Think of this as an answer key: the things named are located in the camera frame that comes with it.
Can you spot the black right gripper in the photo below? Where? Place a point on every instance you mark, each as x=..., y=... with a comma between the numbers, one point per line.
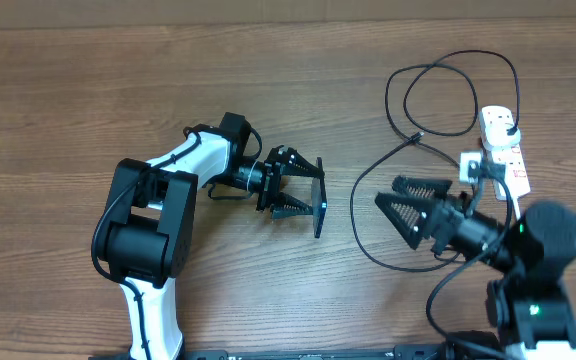
x=435, y=216

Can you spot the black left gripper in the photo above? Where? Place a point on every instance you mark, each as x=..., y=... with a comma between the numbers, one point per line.
x=272, y=180

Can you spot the blue Samsung Galaxy smartphone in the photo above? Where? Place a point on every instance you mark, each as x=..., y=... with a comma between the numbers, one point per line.
x=319, y=200

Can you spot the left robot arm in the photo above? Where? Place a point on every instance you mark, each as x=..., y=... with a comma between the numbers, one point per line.
x=142, y=240

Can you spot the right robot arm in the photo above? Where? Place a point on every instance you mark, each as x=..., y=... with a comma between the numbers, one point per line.
x=529, y=306

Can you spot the white charger plug adapter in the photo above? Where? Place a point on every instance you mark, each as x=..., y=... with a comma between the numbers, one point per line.
x=500, y=136

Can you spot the white power strip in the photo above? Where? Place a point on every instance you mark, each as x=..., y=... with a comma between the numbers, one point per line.
x=516, y=177

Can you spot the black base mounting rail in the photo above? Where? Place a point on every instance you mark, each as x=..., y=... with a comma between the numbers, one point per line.
x=398, y=352

